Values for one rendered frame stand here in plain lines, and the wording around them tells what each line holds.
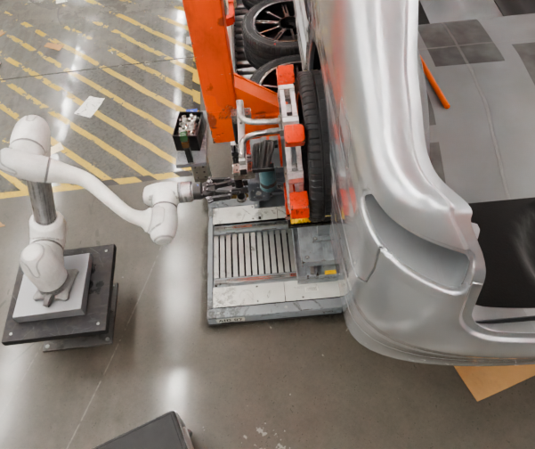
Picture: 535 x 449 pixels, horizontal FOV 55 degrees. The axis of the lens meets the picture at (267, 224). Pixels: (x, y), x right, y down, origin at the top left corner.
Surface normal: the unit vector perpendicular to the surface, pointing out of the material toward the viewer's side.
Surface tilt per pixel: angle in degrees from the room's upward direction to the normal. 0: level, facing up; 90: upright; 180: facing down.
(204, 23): 90
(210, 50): 90
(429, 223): 73
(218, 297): 0
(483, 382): 2
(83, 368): 0
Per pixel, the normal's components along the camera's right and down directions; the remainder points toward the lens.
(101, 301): -0.07, -0.59
